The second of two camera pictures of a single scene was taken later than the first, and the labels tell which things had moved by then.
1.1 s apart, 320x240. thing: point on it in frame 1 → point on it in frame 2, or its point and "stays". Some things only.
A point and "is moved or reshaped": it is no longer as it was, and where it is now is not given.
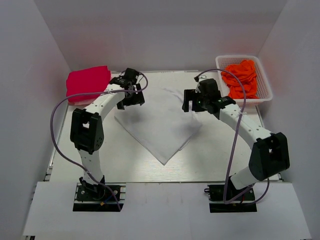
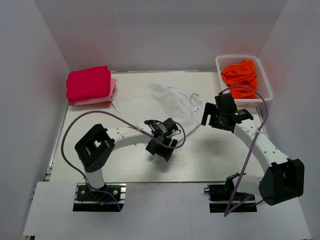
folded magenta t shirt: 86,80 stays
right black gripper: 188,95 → 209,108
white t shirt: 159,122 is moved or reshaped
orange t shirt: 245,70 stays
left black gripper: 135,100 → 151,148
